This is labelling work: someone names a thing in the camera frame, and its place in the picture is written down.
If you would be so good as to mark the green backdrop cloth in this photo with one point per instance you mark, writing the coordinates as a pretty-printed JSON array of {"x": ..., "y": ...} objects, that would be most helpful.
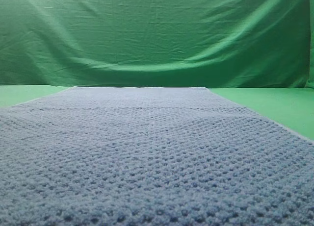
[{"x": 166, "y": 43}]

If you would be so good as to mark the blue waffle-weave towel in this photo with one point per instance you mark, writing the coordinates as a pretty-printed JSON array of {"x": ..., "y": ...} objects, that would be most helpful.
[{"x": 150, "y": 157}]

